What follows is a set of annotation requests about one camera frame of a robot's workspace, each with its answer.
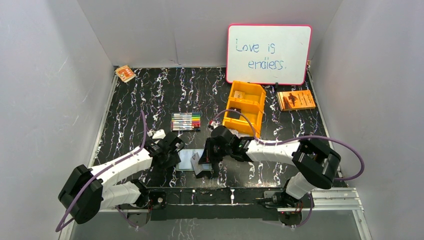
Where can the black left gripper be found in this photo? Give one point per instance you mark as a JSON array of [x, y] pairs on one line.
[[171, 151]]

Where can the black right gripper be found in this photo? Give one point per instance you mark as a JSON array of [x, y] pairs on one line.
[[207, 156]]

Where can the orange plastic bin tray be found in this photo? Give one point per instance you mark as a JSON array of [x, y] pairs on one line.
[[245, 115]]

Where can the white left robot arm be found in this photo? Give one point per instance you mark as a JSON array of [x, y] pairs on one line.
[[109, 182]]

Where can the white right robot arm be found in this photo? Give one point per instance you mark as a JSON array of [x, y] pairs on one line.
[[316, 163]]

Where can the gold VIP card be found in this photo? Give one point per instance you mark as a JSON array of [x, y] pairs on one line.
[[239, 94]]

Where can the small orange card pack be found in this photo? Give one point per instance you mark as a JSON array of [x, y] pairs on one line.
[[125, 73]]

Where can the coloured marker pen set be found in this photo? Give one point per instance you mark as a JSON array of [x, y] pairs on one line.
[[189, 121]]

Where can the orange booklet with black figure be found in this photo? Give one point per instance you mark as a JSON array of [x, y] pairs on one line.
[[296, 100]]

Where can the pink framed whiteboard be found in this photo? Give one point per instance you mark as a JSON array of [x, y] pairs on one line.
[[268, 54]]

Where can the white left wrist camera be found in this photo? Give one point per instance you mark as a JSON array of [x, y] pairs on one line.
[[159, 134]]

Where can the black mounting base rail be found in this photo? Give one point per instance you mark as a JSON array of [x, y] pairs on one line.
[[265, 203]]

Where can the aluminium frame rail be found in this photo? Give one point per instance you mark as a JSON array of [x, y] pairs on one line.
[[335, 199]]

